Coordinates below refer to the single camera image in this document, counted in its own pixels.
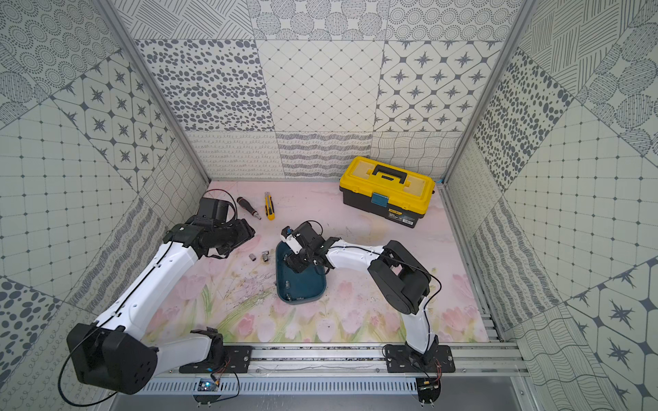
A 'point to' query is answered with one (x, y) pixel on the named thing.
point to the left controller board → (206, 384)
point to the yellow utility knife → (269, 207)
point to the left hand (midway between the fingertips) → (247, 230)
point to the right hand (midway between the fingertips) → (295, 260)
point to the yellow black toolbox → (396, 194)
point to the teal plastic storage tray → (295, 288)
